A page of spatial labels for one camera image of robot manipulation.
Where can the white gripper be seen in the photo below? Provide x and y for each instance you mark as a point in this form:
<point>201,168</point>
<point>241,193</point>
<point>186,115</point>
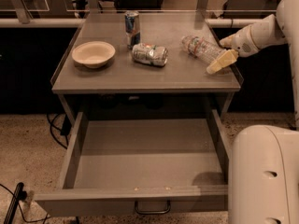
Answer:
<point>244,43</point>

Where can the clear plastic water bottle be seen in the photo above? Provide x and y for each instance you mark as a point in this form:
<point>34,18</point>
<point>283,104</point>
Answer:
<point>200,48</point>

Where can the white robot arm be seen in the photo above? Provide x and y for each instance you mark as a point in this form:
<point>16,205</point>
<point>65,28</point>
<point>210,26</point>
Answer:
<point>263,181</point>

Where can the grey metal cabinet counter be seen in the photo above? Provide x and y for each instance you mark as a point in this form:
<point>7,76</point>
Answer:
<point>182,73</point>

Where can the open grey top drawer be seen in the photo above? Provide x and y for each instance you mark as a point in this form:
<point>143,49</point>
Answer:
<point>110,164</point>

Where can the crushed silver can lying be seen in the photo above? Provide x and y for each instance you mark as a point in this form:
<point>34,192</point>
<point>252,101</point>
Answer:
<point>150,54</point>

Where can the upright blue silver can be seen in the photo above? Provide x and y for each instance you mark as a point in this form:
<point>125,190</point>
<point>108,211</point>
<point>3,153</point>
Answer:
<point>132,28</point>

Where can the beige paper bowl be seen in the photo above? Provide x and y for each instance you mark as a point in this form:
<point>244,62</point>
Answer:
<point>93,54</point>

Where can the black metal drawer handle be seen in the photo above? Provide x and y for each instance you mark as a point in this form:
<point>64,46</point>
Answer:
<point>152,208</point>

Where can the black bar with cable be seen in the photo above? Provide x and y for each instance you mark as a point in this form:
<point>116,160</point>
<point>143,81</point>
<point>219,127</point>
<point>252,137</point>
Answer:
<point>17,195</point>

